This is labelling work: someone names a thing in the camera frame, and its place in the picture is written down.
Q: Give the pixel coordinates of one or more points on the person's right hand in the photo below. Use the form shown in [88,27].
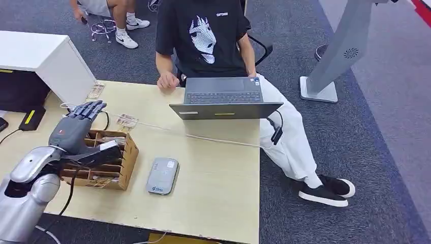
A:
[167,80]

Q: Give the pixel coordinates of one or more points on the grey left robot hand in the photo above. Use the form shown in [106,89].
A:
[72,133]

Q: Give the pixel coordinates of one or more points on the white card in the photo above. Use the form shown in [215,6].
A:
[108,145]

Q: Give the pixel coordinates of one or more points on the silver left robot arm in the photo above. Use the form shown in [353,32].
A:
[27,198]

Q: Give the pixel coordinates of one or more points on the black stand with yellow label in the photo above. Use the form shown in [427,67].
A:
[32,118]

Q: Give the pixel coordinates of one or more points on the pale sleeved card stack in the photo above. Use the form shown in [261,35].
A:
[116,139]

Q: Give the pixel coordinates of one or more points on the person in black shirt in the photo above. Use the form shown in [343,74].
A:
[205,43]

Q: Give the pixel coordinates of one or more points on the yellow printed card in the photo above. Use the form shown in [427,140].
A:
[97,183]

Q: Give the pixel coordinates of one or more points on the dark grey laptop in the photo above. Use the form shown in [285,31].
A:
[224,111]

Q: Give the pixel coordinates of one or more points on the wooden card box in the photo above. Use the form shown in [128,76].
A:
[129,165]

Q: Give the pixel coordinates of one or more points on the black monitor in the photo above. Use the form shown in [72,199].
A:
[20,90]

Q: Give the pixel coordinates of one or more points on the small black device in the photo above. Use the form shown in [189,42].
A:
[2,124]

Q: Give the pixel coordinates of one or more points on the white cabinet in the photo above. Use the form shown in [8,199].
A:
[50,59]

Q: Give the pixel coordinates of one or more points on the chrome stool base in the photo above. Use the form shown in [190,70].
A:
[102,28]

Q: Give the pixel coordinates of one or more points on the person in white sneakers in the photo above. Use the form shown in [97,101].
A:
[116,10]

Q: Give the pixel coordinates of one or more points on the black office chair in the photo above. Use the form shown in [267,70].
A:
[264,50]

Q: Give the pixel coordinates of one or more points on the yellow object under desk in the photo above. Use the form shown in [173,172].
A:
[175,239]

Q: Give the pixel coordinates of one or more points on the round black base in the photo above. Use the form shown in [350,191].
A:
[320,52]

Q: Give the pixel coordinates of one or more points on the grey kiosk stand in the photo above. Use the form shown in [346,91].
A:
[336,57]

